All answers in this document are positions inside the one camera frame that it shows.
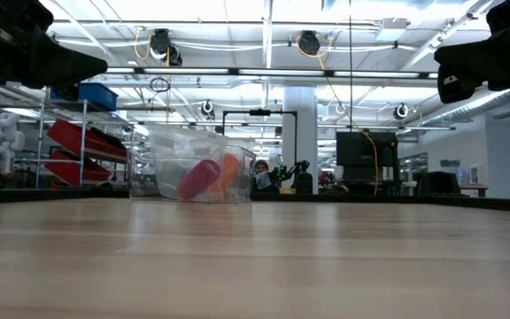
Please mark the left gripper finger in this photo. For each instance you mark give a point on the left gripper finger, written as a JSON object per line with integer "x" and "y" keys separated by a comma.
{"x": 64, "y": 64}

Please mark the red storage bin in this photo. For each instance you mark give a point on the red storage bin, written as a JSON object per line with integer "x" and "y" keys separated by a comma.
{"x": 73, "y": 170}
{"x": 73, "y": 135}

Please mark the long ceiling light bar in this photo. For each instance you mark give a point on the long ceiling light bar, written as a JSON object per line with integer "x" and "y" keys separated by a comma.
{"x": 259, "y": 72}

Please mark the orange elastic bandage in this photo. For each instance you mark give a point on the orange elastic bandage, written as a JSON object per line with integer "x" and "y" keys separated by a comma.
{"x": 228, "y": 173}

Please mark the black camera gantry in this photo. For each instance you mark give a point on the black camera gantry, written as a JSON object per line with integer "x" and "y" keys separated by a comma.
{"x": 259, "y": 111}

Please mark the black office chair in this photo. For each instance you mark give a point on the black office chair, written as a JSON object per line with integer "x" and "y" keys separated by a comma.
{"x": 438, "y": 182}

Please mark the black cylindrical stand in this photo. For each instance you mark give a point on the black cylindrical stand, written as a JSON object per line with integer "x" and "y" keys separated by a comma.
{"x": 304, "y": 182}

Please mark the black background robot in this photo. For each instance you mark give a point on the black background robot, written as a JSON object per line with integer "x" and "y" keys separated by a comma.
{"x": 288, "y": 172}

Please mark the white pillar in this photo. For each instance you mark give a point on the white pillar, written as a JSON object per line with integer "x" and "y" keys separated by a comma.
{"x": 299, "y": 133}

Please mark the white robot figure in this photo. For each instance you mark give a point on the white robot figure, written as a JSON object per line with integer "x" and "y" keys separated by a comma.
{"x": 2, "y": 137}

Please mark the large black screen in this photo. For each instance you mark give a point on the large black screen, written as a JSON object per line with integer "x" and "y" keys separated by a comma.
{"x": 361, "y": 153}

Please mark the person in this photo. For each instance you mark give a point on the person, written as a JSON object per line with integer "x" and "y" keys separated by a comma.
{"x": 261, "y": 175}

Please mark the blue storage bin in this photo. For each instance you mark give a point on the blue storage bin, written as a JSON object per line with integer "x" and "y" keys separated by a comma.
{"x": 95, "y": 95}

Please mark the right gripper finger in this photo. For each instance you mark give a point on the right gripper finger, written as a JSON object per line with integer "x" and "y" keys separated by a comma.
{"x": 454, "y": 86}
{"x": 472, "y": 57}

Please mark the metal shelf rack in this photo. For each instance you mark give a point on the metal shelf rack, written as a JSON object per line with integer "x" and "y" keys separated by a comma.
{"x": 40, "y": 137}

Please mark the thin black vertical rod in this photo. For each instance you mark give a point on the thin black vertical rod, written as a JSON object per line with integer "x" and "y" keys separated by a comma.
{"x": 350, "y": 66}

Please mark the clear plastic container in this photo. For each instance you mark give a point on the clear plastic container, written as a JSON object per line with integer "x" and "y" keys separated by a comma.
{"x": 193, "y": 177}

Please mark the black metal table frame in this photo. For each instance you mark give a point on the black metal table frame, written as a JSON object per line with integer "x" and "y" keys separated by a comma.
{"x": 38, "y": 195}

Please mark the pink elastic bandage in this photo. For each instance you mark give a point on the pink elastic bandage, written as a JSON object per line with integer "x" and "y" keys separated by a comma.
{"x": 198, "y": 179}

